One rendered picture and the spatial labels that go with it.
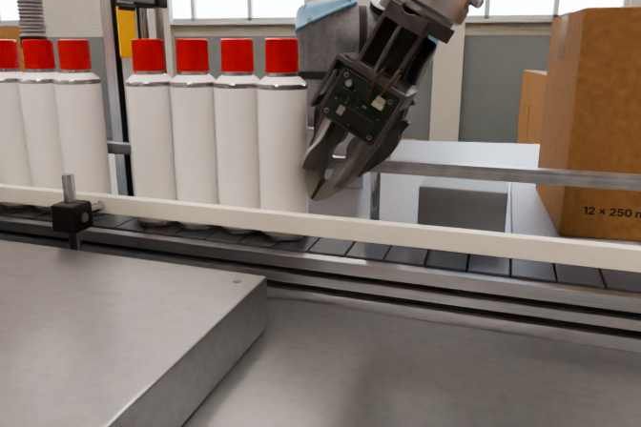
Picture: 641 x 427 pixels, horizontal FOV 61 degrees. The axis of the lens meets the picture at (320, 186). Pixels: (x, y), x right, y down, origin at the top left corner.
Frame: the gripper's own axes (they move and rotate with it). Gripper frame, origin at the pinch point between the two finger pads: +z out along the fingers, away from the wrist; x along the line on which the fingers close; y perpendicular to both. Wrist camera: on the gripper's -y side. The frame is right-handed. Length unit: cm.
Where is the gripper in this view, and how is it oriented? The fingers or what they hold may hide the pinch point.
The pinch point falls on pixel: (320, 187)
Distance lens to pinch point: 57.6
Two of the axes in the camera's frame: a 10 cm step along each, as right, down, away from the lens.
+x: 8.2, 5.5, -1.4
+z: -4.7, 8.0, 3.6
